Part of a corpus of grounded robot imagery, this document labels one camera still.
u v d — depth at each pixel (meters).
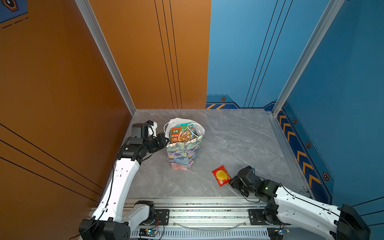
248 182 0.62
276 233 0.70
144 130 0.58
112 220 0.38
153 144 0.63
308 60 0.87
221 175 0.86
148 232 0.71
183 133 0.82
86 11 0.70
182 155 0.79
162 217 0.74
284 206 0.53
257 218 0.72
